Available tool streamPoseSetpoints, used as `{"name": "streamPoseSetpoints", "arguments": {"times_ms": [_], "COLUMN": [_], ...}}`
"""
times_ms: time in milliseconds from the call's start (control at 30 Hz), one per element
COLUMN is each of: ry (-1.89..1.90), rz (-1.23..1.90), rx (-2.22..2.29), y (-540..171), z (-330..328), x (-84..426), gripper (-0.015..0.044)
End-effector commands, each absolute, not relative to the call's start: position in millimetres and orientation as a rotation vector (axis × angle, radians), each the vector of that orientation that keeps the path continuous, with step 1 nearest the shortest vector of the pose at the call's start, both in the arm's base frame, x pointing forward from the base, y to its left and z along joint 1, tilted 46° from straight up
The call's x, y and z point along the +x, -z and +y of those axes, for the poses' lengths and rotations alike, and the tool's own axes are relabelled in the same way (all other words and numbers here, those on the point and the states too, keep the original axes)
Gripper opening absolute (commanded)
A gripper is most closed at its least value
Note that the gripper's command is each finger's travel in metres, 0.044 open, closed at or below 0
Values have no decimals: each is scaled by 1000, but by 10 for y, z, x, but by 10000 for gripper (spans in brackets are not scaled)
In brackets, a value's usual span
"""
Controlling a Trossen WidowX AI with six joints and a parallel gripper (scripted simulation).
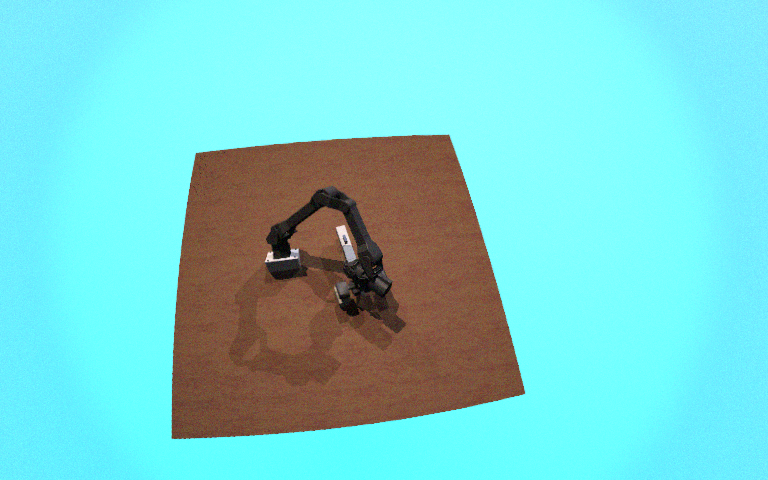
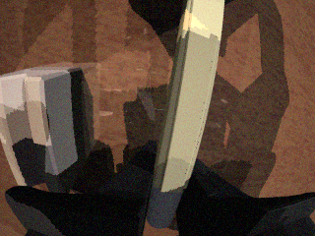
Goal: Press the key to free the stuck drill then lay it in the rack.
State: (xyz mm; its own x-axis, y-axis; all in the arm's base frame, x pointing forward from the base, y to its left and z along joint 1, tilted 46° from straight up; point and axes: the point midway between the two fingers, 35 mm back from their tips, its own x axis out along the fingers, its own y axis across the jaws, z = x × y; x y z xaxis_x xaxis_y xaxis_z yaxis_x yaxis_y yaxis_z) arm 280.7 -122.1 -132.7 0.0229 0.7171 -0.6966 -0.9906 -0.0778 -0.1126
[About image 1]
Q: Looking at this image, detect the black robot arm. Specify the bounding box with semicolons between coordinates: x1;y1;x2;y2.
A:
266;186;393;298

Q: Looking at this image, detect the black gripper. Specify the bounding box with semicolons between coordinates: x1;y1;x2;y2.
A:
336;277;372;300

